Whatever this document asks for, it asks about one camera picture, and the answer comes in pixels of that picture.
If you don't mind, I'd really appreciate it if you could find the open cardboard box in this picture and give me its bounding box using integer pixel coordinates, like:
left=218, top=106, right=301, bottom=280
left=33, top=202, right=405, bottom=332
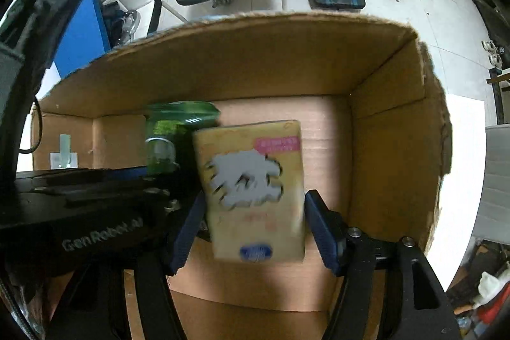
left=32, top=13, right=452, bottom=339

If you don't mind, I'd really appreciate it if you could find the blue foam mat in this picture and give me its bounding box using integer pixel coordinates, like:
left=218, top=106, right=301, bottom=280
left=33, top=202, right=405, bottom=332
left=54, top=0, right=111, bottom=78

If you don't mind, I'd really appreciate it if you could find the grey plastic chair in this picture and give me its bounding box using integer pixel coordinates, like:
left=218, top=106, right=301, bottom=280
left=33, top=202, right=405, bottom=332
left=473, top=124, right=510, bottom=244

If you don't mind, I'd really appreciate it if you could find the yellow tissue pack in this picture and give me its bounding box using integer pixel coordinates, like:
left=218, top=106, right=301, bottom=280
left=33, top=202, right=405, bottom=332
left=193, top=120, right=305, bottom=262

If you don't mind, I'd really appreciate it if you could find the green wet wipes pack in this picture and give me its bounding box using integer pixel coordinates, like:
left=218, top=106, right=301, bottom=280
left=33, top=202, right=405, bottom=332
left=145, top=101, right=221, bottom=175

